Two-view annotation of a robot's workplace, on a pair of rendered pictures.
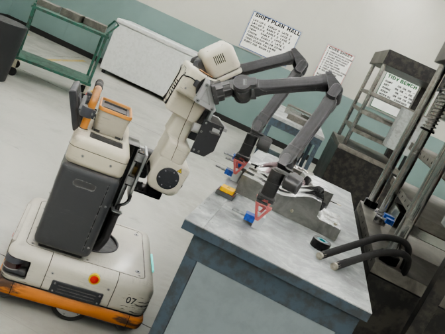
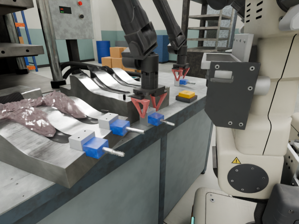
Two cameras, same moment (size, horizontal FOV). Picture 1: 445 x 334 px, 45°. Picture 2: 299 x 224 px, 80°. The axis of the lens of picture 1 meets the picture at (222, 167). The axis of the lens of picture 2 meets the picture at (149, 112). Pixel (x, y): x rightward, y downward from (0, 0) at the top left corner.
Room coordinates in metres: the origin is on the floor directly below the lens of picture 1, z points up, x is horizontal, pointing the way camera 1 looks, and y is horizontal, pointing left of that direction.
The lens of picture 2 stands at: (3.07, 0.25, 1.10)
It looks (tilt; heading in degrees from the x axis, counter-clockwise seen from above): 23 degrees down; 213
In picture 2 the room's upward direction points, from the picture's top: straight up
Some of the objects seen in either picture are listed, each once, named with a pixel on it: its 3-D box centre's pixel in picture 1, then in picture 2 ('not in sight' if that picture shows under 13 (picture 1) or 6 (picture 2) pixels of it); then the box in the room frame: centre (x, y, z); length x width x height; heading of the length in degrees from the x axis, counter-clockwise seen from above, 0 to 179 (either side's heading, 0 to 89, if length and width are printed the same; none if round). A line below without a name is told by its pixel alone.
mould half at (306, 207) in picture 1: (292, 197); (110, 87); (2.48, -0.36, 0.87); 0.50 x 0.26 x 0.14; 84
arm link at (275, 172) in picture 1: (277, 177); (181, 50); (2.02, -0.21, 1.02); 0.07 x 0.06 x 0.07; 71
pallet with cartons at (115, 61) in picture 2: not in sight; (123, 59); (-1.40, -3.67, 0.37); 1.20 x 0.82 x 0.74; 95
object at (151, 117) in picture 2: (227, 171); (158, 119); (2.59, -0.03, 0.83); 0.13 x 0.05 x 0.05; 85
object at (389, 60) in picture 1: (377, 136); not in sight; (7.33, -1.71, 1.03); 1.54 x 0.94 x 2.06; 177
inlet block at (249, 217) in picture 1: (247, 215); (185, 82); (2.02, -0.17, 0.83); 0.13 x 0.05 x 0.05; 88
